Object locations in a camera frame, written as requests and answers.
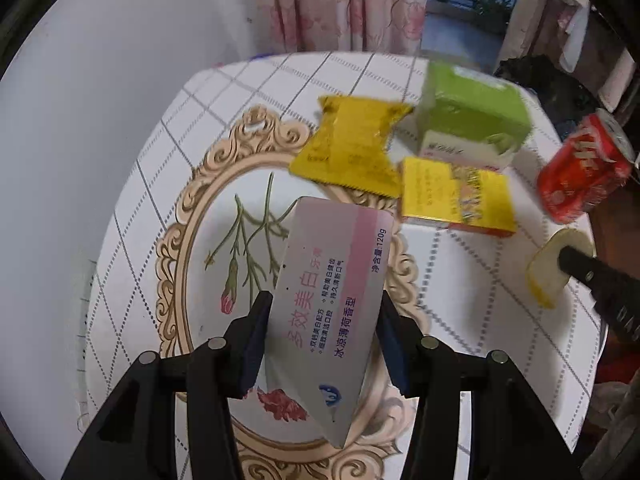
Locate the yellow red small box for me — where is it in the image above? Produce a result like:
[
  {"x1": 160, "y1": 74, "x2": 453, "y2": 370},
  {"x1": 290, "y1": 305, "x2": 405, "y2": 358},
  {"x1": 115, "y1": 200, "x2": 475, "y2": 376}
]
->
[{"x1": 399, "y1": 157, "x2": 516, "y2": 237}]

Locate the white patterned tablecloth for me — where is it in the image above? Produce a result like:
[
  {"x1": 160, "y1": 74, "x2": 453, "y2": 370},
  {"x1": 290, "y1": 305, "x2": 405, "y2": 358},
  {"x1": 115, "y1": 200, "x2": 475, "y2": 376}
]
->
[{"x1": 64, "y1": 53, "x2": 602, "y2": 479}]

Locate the green carton box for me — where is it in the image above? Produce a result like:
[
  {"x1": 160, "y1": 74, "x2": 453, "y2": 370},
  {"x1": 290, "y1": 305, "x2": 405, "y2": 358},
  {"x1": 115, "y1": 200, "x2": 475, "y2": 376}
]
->
[{"x1": 414, "y1": 61, "x2": 532, "y2": 172}]

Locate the red soda can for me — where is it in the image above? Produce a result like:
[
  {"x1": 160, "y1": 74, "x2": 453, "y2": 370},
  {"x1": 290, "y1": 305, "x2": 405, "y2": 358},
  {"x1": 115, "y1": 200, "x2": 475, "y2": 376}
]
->
[{"x1": 537, "y1": 108, "x2": 634, "y2": 224}]

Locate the yellow foil wrapper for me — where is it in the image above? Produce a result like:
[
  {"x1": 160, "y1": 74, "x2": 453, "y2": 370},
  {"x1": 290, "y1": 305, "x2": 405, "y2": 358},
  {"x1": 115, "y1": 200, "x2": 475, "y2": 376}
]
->
[{"x1": 288, "y1": 94, "x2": 413, "y2": 198}]

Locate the black clothes pile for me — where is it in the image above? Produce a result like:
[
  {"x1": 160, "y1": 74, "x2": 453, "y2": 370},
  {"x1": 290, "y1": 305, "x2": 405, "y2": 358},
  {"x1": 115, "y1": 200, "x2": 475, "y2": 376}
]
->
[{"x1": 494, "y1": 55, "x2": 600, "y2": 140}]

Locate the pink floral curtain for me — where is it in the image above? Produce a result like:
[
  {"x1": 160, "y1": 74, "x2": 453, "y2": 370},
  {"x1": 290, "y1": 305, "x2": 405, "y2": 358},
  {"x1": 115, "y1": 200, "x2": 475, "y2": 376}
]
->
[{"x1": 256, "y1": 0, "x2": 427, "y2": 54}]

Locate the yellow white fruit peel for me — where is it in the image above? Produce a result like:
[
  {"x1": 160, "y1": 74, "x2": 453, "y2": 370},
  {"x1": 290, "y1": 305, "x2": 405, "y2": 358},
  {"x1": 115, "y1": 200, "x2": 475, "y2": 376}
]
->
[{"x1": 526, "y1": 228, "x2": 594, "y2": 309}]

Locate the pink white toothpaste box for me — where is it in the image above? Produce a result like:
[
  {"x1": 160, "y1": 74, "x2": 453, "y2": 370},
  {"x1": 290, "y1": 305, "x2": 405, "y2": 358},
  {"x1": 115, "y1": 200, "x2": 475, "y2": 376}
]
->
[{"x1": 265, "y1": 197, "x2": 394, "y2": 448}]

